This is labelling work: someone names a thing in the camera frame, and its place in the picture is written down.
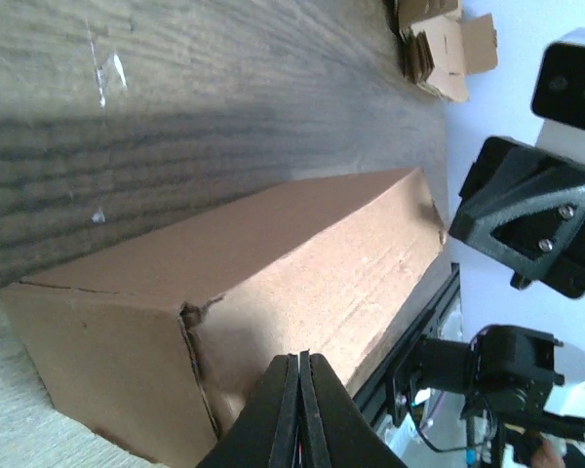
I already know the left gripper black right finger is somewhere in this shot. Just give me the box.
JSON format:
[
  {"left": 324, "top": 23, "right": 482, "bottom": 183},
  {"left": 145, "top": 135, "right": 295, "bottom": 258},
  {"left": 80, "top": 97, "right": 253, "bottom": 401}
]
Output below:
[{"left": 299, "top": 351, "right": 405, "bottom": 467}]

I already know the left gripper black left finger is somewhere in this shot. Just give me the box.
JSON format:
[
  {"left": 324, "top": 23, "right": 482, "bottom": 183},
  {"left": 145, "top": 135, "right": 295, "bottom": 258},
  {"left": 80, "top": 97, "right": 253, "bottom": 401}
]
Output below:
[{"left": 199, "top": 354, "right": 299, "bottom": 468}]

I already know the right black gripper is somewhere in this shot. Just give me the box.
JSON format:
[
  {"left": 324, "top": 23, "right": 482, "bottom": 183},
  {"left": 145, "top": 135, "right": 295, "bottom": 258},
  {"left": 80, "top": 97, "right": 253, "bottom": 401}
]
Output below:
[{"left": 449, "top": 136, "right": 585, "bottom": 298}]

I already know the small cardboard box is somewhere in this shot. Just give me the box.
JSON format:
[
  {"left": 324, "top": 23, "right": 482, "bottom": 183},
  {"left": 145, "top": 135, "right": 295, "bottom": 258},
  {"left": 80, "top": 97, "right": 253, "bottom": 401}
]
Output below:
[{"left": 0, "top": 169, "right": 450, "bottom": 467}]

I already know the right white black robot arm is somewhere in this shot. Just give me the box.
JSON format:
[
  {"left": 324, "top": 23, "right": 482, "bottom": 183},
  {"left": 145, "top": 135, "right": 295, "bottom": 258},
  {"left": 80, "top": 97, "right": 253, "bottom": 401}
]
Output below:
[{"left": 385, "top": 136, "right": 585, "bottom": 467}]

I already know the stack of small cardboard blanks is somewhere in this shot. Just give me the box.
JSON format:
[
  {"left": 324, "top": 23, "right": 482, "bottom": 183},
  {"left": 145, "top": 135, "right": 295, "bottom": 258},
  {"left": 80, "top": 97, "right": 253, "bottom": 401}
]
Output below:
[{"left": 396, "top": 0, "right": 498, "bottom": 103}]

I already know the black aluminium frame rail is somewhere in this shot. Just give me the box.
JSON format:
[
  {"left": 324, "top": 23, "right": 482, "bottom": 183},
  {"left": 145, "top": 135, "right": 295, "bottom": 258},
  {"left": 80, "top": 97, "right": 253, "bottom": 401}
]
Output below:
[{"left": 353, "top": 262, "right": 459, "bottom": 429}]

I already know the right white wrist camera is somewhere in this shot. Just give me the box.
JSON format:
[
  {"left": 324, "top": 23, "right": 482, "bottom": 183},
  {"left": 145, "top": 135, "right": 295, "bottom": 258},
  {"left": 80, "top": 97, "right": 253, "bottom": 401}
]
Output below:
[{"left": 531, "top": 27, "right": 585, "bottom": 155}]

